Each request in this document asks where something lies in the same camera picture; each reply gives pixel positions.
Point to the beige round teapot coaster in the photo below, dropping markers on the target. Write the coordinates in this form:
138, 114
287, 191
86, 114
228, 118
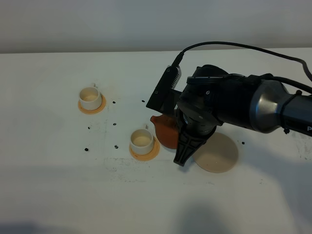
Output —
218, 155

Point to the white teacup far left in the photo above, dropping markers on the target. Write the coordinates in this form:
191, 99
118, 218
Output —
90, 97

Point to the orange coaster centre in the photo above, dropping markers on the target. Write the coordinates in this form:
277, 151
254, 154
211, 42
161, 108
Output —
151, 155

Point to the white teacup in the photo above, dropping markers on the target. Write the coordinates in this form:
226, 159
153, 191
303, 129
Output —
142, 141
90, 97

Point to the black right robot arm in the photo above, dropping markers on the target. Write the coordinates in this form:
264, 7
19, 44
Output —
263, 103

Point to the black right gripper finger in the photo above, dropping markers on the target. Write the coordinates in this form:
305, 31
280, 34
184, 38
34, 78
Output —
187, 145

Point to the orange coaster far left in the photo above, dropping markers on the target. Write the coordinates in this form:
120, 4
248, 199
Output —
91, 112

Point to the orange coaster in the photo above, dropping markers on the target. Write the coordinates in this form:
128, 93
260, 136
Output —
91, 112
151, 155

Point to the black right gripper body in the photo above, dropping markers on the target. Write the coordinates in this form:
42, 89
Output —
193, 115

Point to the brown clay teapot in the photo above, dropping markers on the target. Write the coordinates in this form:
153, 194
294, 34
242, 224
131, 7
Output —
166, 130

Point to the white teacup centre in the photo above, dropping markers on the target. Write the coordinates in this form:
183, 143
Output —
142, 141

